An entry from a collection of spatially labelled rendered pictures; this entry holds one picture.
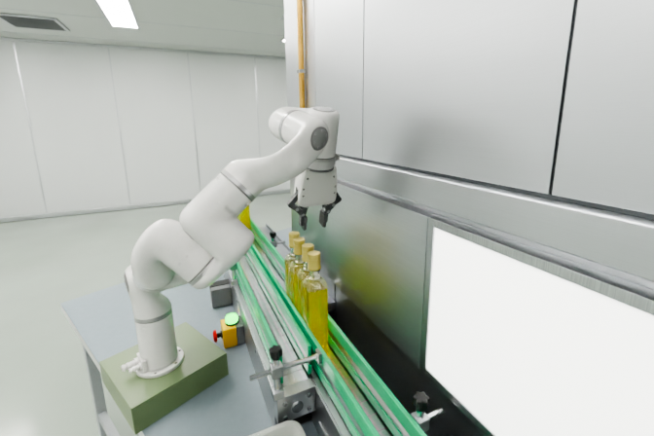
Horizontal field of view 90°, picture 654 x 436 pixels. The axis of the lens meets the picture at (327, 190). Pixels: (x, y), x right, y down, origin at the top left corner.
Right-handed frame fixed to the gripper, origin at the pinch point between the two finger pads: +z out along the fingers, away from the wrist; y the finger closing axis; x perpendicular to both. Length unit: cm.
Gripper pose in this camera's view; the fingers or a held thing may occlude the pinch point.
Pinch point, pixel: (312, 220)
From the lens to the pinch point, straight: 85.2
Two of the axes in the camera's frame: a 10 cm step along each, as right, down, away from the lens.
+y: -9.1, 1.0, -4.0
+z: -1.0, 9.0, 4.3
